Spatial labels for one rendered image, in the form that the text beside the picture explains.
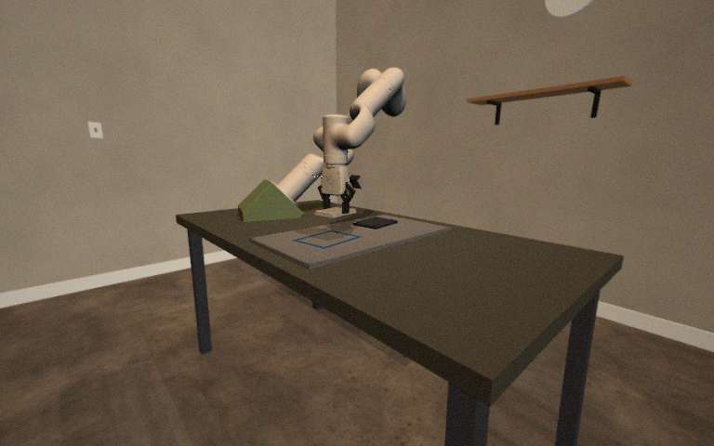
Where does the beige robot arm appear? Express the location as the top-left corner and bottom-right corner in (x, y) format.
(270, 68), (406, 208)

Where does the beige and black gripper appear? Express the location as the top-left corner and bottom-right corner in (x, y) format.
(318, 164), (355, 214)

